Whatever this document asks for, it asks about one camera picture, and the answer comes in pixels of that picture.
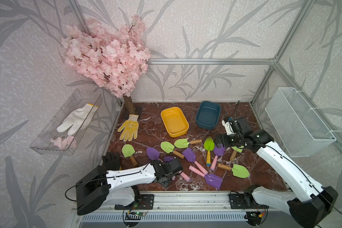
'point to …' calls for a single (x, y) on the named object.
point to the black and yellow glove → (112, 162)
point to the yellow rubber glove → (130, 127)
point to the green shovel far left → (128, 150)
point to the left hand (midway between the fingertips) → (175, 176)
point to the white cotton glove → (79, 119)
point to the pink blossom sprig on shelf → (64, 142)
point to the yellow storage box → (175, 121)
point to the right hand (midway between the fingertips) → (220, 138)
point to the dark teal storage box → (208, 115)
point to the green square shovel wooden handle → (234, 152)
